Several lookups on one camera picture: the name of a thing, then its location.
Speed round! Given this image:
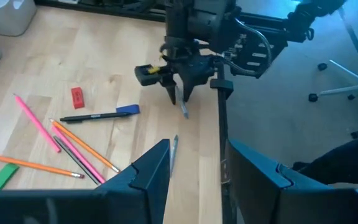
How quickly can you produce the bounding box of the orange pencil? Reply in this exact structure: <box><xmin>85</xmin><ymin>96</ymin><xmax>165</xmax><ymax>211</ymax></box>
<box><xmin>0</xmin><ymin>152</ymin><xmax>85</xmax><ymax>179</ymax></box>
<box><xmin>48</xmin><ymin>118</ymin><xmax>121</xmax><ymax>174</ymax></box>

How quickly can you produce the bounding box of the white office chair base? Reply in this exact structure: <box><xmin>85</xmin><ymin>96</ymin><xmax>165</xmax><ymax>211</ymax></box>
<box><xmin>308</xmin><ymin>58</ymin><xmax>358</xmax><ymax>140</ymax></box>

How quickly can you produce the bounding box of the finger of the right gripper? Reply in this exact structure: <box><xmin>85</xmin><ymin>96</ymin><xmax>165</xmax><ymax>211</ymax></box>
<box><xmin>180</xmin><ymin>76</ymin><xmax>203</xmax><ymax>102</ymax></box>
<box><xmin>162</xmin><ymin>74</ymin><xmax>178</xmax><ymax>105</ymax></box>

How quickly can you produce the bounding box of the gray crayon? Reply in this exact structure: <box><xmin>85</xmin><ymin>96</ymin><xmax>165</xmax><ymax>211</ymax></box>
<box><xmin>169</xmin><ymin>134</ymin><xmax>179</xmax><ymax>178</ymax></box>
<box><xmin>175</xmin><ymin>85</ymin><xmax>190</xmax><ymax>119</ymax></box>

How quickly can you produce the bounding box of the black pen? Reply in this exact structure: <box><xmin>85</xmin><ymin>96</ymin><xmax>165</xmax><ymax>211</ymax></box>
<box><xmin>59</xmin><ymin>111</ymin><xmax>130</xmax><ymax>124</ymax></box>

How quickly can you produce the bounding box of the green eraser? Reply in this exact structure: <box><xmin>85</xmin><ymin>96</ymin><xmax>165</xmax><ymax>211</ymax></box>
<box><xmin>0</xmin><ymin>163</ymin><xmax>21</xmax><ymax>191</ymax></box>

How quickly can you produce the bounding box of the person's leg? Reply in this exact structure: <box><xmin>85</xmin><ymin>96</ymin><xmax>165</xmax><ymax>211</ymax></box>
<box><xmin>292</xmin><ymin>129</ymin><xmax>358</xmax><ymax>187</ymax></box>

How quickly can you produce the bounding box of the red eraser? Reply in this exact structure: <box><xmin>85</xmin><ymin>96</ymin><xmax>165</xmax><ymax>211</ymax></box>
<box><xmin>70</xmin><ymin>86</ymin><xmax>86</xmax><ymax>110</ymax></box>

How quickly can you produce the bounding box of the blue eraser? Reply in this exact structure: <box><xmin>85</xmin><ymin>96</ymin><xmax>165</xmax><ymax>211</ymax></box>
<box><xmin>116</xmin><ymin>104</ymin><xmax>140</xmax><ymax>115</ymax></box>

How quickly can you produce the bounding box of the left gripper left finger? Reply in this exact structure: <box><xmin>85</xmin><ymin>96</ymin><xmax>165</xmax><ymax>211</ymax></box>
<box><xmin>96</xmin><ymin>139</ymin><xmax>171</xmax><ymax>224</ymax></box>

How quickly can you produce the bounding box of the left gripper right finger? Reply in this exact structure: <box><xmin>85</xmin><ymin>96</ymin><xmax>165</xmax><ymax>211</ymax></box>
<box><xmin>227</xmin><ymin>139</ymin><xmax>357</xmax><ymax>224</ymax></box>

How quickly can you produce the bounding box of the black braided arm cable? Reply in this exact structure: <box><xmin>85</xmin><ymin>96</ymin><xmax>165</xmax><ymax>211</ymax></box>
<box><xmin>224</xmin><ymin>17</ymin><xmax>273</xmax><ymax>78</ymax></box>

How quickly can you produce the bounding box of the pink pencil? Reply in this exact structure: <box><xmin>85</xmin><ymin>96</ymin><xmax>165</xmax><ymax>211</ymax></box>
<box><xmin>13</xmin><ymin>93</ymin><xmax>62</xmax><ymax>153</ymax></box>
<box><xmin>51</xmin><ymin>124</ymin><xmax>106</xmax><ymax>184</ymax></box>

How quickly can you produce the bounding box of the black rail bracket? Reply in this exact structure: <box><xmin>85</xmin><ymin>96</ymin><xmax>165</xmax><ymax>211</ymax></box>
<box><xmin>209</xmin><ymin>78</ymin><xmax>234</xmax><ymax>95</ymax></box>

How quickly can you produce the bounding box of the black pencil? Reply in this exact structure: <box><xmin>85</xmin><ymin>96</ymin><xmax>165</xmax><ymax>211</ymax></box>
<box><xmin>53</xmin><ymin>135</ymin><xmax>101</xmax><ymax>186</ymax></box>

